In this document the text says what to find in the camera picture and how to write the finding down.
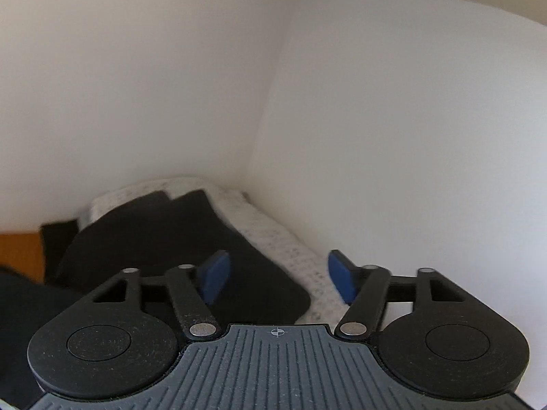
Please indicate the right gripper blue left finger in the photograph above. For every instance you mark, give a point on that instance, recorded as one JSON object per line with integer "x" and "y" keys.
{"x": 193, "y": 290}

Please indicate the black folded garment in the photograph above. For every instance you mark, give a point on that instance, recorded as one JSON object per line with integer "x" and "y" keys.
{"x": 25, "y": 307}

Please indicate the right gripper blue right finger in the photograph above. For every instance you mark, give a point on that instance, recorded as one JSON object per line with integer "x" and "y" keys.
{"x": 364, "y": 290}

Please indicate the black Nike sweatpants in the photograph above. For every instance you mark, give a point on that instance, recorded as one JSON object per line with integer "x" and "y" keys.
{"x": 154, "y": 233}

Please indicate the white patterned folded cloth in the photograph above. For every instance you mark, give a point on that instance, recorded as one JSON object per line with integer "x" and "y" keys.
{"x": 264, "y": 233}

